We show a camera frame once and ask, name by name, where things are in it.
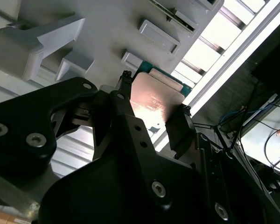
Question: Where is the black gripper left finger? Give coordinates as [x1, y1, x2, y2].
[0, 69, 175, 211]

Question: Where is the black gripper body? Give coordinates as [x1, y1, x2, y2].
[38, 153, 224, 224]

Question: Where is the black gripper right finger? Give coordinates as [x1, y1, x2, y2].
[164, 104, 238, 224]

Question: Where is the silver green CPU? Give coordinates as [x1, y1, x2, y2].
[128, 60, 192, 126]

